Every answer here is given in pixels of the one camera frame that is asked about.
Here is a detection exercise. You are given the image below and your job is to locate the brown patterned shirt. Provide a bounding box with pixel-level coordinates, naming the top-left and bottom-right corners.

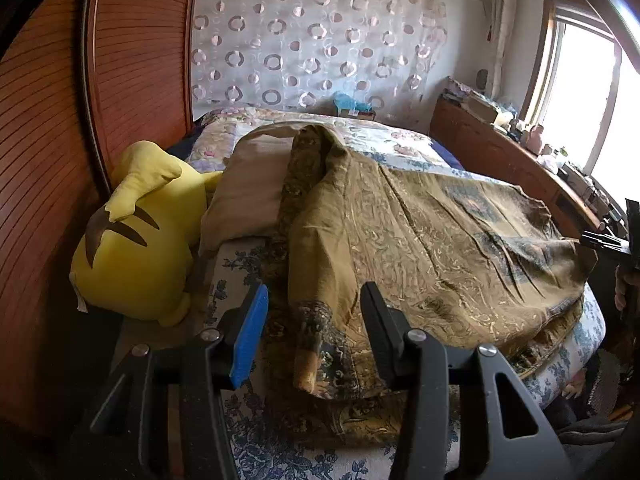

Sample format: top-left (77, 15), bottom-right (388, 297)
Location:
top-left (260, 124), bottom-right (598, 448)

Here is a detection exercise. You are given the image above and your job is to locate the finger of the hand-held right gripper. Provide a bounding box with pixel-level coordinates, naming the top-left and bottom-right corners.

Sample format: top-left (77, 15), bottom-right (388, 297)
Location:
top-left (581, 230), bottom-right (632, 257)

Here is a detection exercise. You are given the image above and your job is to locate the floral quilt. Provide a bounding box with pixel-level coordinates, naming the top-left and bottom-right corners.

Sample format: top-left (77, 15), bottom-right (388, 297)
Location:
top-left (187, 107), bottom-right (466, 181)

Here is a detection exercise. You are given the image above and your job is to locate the pale window curtain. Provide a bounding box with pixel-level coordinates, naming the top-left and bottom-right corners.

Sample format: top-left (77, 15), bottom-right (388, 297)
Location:
top-left (487, 0), bottom-right (517, 101)

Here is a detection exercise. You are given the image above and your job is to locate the grey cloth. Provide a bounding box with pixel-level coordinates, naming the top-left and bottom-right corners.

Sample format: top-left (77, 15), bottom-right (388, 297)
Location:
top-left (545, 410), bottom-right (640, 480)

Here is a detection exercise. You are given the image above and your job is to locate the window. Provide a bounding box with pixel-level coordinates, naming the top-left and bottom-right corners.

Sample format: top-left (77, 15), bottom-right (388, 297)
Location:
top-left (520, 0), bottom-right (640, 196)

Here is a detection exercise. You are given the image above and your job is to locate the tan cardboard box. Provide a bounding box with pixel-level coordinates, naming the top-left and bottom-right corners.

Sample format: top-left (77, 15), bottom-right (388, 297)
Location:
top-left (462, 95), bottom-right (502, 124)

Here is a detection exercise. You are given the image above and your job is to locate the circle patterned sheer curtain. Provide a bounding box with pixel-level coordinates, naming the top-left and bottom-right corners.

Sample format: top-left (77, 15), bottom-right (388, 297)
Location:
top-left (190, 0), bottom-right (448, 126)

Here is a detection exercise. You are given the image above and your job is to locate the dark blue blanket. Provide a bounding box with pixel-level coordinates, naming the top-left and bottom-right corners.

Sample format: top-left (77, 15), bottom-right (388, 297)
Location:
top-left (430, 140), bottom-right (466, 169)

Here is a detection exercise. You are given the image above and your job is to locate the wooden window cabinet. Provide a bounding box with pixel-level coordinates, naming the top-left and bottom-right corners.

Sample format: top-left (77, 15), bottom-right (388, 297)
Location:
top-left (430, 95), bottom-right (608, 241)

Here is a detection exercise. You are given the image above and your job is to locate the person's right hand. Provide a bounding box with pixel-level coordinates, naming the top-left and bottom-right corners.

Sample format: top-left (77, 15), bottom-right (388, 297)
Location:
top-left (615, 262), bottom-right (634, 312)

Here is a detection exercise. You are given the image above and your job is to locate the wooden wardrobe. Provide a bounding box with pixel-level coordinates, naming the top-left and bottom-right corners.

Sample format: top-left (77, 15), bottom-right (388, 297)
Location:
top-left (0, 0), bottom-right (201, 441)

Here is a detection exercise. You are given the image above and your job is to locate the blue floral bed sheet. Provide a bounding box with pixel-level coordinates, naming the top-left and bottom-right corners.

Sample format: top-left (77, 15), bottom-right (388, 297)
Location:
top-left (200, 235), bottom-right (608, 480)

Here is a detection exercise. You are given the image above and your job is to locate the yellow plush toy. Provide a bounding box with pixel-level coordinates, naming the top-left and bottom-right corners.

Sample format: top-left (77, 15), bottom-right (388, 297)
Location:
top-left (70, 140), bottom-right (223, 328)

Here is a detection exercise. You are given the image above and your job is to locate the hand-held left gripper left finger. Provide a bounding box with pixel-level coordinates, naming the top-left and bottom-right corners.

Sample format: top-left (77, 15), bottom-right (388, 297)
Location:
top-left (87, 282), bottom-right (269, 480)

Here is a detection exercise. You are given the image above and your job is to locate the beige pillow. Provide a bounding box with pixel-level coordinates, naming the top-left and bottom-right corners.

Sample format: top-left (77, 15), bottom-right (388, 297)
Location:
top-left (200, 122), bottom-right (313, 257)

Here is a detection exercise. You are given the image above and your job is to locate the blue plastic bag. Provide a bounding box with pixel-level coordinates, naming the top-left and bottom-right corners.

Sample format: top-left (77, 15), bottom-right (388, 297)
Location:
top-left (334, 91), bottom-right (373, 115)

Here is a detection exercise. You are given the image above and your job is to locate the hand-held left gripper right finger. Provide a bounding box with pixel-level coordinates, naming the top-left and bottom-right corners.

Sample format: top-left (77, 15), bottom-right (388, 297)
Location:
top-left (360, 281), bottom-right (571, 480)

